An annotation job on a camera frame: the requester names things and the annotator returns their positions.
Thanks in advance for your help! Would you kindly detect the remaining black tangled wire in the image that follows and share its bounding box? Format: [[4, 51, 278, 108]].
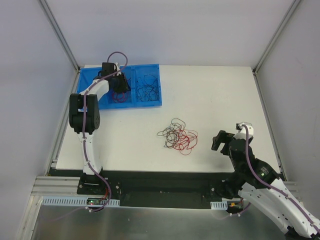
[[156, 116, 187, 150]]

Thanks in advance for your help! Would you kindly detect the right white cable duct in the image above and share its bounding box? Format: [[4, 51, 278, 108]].
[[210, 200, 228, 211]]

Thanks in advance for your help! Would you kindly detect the left aluminium frame post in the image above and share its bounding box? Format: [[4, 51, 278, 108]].
[[38, 0, 81, 72]]

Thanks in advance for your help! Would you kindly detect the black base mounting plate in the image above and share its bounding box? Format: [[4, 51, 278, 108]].
[[49, 169, 231, 209]]

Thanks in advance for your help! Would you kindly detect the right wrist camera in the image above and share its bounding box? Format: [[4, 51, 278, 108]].
[[233, 122, 254, 140]]

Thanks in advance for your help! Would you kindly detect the right aluminium frame post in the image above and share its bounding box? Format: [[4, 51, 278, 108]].
[[252, 0, 305, 73]]

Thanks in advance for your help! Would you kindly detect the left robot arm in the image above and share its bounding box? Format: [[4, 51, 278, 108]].
[[68, 62, 130, 195]]

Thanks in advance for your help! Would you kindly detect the aluminium frame post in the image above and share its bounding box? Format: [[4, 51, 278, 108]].
[[38, 0, 81, 72], [252, 0, 305, 73]]

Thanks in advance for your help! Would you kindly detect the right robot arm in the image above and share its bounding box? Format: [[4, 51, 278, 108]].
[[211, 125, 320, 240]]

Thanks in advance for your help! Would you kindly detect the blue plastic divided bin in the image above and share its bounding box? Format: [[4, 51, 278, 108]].
[[76, 63, 163, 111]]

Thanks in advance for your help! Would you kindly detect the white cable duct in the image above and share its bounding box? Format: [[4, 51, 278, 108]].
[[210, 200, 228, 211], [42, 196, 120, 208]]

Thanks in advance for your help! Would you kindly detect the left white cable duct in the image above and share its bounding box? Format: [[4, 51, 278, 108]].
[[42, 196, 120, 208]]

